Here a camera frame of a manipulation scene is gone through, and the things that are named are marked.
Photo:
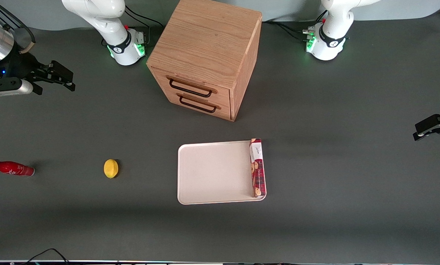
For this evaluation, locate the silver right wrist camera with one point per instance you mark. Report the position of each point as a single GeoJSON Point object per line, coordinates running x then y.
{"type": "Point", "coordinates": [10, 89]}

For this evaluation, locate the white plastic tray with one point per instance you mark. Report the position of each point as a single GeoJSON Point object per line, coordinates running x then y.
{"type": "Point", "coordinates": [212, 173]}

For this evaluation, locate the wooden drawer front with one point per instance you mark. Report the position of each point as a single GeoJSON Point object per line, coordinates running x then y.
{"type": "Point", "coordinates": [220, 94]}
{"type": "Point", "coordinates": [223, 112]}

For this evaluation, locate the red cookie box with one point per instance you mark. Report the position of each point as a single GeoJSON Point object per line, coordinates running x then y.
{"type": "Point", "coordinates": [258, 173]}

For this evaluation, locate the wooden drawer cabinet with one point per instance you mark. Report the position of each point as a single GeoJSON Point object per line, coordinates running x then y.
{"type": "Point", "coordinates": [205, 36]}

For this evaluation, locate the yellow lemon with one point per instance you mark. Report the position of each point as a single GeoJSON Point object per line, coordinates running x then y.
{"type": "Point", "coordinates": [110, 168]}

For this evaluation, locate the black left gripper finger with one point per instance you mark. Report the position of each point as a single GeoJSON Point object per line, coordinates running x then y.
{"type": "Point", "coordinates": [428, 125]}

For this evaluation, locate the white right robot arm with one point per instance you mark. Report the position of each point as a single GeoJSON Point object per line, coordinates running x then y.
{"type": "Point", "coordinates": [120, 48]}

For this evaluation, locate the red coke bottle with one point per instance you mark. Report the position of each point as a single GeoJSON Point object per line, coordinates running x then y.
{"type": "Point", "coordinates": [12, 168]}

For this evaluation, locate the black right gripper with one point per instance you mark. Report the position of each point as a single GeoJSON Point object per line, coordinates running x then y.
{"type": "Point", "coordinates": [18, 67]}

